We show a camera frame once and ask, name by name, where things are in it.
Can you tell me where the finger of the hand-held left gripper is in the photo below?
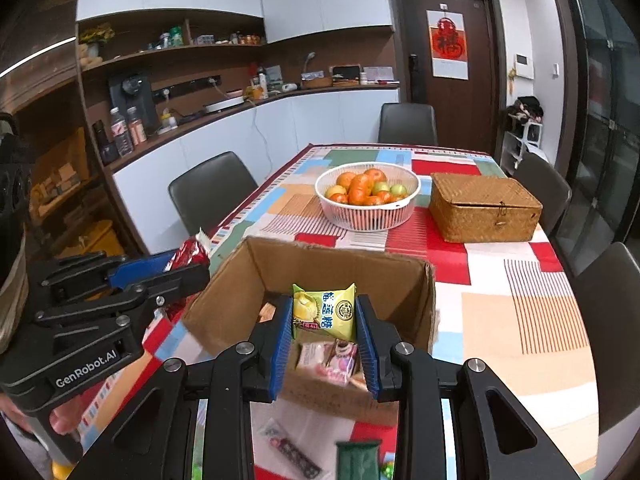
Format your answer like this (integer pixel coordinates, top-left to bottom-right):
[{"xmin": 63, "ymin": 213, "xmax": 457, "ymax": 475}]
[
  {"xmin": 30, "ymin": 250, "xmax": 181, "ymax": 302},
  {"xmin": 35, "ymin": 260, "xmax": 212, "ymax": 329}
]

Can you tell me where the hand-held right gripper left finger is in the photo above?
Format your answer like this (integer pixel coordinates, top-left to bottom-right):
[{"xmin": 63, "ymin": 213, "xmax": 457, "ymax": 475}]
[{"xmin": 67, "ymin": 294, "xmax": 295, "ymax": 480}]

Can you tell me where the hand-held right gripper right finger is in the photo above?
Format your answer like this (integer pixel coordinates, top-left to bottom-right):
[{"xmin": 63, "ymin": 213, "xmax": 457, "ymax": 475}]
[{"xmin": 354, "ymin": 294, "xmax": 583, "ymax": 480}]

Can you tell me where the red snack packet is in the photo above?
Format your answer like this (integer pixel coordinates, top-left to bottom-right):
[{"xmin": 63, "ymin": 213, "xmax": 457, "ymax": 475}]
[{"xmin": 164, "ymin": 227, "xmax": 212, "ymax": 273}]

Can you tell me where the brown white round-print packet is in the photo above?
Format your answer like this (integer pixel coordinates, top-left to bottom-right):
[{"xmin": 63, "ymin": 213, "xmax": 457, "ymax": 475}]
[{"xmin": 332, "ymin": 340, "xmax": 360, "ymax": 362}]

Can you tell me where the white pink snack packet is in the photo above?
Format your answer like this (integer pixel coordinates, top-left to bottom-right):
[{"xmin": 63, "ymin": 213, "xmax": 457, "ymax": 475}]
[{"xmin": 295, "ymin": 340, "xmax": 358, "ymax": 386}]

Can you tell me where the brown cardboard box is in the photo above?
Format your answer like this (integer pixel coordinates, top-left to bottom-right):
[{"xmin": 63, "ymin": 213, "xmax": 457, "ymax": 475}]
[{"xmin": 181, "ymin": 236, "xmax": 437, "ymax": 426}]

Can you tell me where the yellow-green snack packet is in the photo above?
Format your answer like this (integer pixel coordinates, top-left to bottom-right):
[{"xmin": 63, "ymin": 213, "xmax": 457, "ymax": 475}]
[{"xmin": 291, "ymin": 282, "xmax": 358, "ymax": 341}]

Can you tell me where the person's left hand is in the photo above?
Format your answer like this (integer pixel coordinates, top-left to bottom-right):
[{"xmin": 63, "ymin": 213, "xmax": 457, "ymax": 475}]
[{"xmin": 50, "ymin": 394, "xmax": 86, "ymax": 436}]

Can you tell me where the beige cloth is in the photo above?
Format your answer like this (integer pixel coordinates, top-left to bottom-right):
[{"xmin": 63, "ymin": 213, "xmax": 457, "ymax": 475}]
[{"xmin": 0, "ymin": 237, "xmax": 30, "ymax": 356}]

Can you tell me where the dark grey dining chair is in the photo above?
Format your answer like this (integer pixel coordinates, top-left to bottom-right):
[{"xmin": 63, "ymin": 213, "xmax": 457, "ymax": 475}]
[
  {"xmin": 168, "ymin": 151, "xmax": 258, "ymax": 236},
  {"xmin": 378, "ymin": 102, "xmax": 438, "ymax": 145},
  {"xmin": 514, "ymin": 151, "xmax": 572, "ymax": 236},
  {"xmin": 570, "ymin": 242, "xmax": 640, "ymax": 436}
]

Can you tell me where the black bar snack packet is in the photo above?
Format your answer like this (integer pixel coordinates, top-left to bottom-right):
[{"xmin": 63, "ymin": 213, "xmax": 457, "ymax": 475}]
[{"xmin": 260, "ymin": 417, "xmax": 323, "ymax": 480}]

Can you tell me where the dark green snack packet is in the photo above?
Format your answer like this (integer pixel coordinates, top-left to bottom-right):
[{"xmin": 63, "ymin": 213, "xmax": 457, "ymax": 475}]
[{"xmin": 335, "ymin": 440, "xmax": 381, "ymax": 480}]

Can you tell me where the dark glass bottle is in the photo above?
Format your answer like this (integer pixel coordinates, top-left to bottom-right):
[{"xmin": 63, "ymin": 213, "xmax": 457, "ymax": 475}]
[{"xmin": 92, "ymin": 120, "xmax": 118, "ymax": 166}]

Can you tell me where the clear water bottle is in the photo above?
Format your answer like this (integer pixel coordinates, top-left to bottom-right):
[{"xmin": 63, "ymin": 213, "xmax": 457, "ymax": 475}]
[{"xmin": 110, "ymin": 107, "xmax": 133, "ymax": 157}]

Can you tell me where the white plastic fruit basket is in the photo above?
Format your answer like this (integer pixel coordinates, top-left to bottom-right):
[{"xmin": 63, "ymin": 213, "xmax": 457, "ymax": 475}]
[{"xmin": 315, "ymin": 162, "xmax": 422, "ymax": 232}]

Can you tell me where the pink drink bottle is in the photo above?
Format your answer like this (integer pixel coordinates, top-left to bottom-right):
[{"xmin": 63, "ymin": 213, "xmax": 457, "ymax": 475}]
[{"xmin": 126, "ymin": 107, "xmax": 148, "ymax": 145}]

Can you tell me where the white sideboard cabinet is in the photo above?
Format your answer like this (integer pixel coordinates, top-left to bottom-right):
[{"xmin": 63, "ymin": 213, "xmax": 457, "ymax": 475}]
[{"xmin": 102, "ymin": 82, "xmax": 401, "ymax": 256}]

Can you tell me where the pile of tangerines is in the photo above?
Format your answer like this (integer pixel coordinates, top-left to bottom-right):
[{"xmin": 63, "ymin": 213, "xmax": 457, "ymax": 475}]
[{"xmin": 324, "ymin": 168, "xmax": 408, "ymax": 207}]

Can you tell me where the dark glass display cabinet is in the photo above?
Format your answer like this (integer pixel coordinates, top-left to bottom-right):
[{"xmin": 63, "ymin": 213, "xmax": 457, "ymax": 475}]
[{"xmin": 0, "ymin": 0, "xmax": 126, "ymax": 261}]

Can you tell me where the black coffee machine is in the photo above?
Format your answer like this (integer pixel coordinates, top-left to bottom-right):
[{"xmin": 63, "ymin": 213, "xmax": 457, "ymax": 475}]
[{"xmin": 109, "ymin": 71, "xmax": 158, "ymax": 133}]

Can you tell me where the woven wicker lidded box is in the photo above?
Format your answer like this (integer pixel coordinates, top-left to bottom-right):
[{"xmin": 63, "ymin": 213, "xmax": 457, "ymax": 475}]
[{"xmin": 429, "ymin": 172, "xmax": 543, "ymax": 244}]

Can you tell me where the white storage rack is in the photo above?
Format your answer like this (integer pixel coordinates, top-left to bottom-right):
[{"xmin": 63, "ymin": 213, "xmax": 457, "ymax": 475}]
[{"xmin": 501, "ymin": 120, "xmax": 543, "ymax": 176}]

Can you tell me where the dark bag on rack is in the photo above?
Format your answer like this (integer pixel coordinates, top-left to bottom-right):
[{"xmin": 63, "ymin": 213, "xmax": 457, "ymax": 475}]
[{"xmin": 506, "ymin": 96, "xmax": 545, "ymax": 123}]

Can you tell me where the dark brown door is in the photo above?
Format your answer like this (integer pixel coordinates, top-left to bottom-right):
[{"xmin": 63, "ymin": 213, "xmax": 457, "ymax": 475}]
[{"xmin": 387, "ymin": 0, "xmax": 501, "ymax": 153}]

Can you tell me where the dark glass sliding door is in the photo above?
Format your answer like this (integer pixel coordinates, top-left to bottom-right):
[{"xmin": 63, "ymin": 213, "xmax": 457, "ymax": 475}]
[{"xmin": 547, "ymin": 0, "xmax": 640, "ymax": 261}]

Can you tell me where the white cable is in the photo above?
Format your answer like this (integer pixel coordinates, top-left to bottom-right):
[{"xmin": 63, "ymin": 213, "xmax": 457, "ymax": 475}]
[{"xmin": 247, "ymin": 100, "xmax": 271, "ymax": 171}]

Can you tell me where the wall power strip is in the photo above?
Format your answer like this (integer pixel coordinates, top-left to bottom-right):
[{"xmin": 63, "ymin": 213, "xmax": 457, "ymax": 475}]
[{"xmin": 152, "ymin": 76, "xmax": 222, "ymax": 101}]

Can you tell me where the wooden wall shelf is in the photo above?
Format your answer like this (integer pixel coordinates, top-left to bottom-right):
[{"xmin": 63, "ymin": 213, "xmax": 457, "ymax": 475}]
[{"xmin": 75, "ymin": 7, "xmax": 266, "ymax": 88}]

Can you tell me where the red wall calendar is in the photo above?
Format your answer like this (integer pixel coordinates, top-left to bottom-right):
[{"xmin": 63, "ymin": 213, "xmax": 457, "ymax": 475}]
[{"xmin": 426, "ymin": 9, "xmax": 470, "ymax": 81}]

